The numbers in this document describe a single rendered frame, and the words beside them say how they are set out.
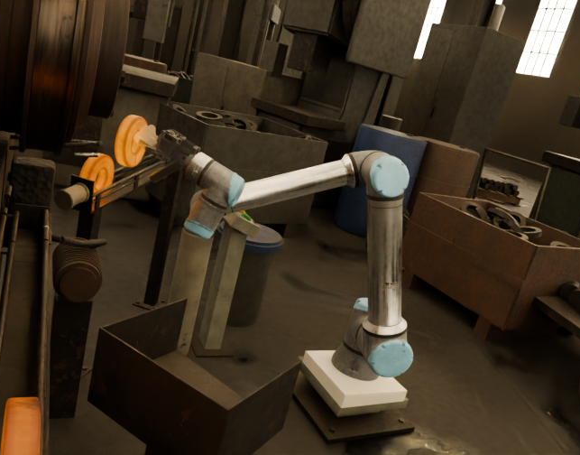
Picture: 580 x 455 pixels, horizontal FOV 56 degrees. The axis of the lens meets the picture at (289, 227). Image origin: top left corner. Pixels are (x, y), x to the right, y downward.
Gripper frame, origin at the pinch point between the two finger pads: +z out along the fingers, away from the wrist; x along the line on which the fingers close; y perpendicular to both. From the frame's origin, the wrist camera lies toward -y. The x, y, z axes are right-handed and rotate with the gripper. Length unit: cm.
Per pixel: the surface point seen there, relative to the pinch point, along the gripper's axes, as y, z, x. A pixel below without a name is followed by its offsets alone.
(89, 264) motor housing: -31.6, -13.2, 22.2
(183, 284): -49, -30, -28
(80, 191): -19.4, 2.3, 12.0
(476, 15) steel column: 251, -109, -1102
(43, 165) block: -8.0, 3.9, 33.3
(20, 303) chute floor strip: -16, -22, 70
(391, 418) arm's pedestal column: -53, -124, -34
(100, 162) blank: -12.2, 4.9, 2.3
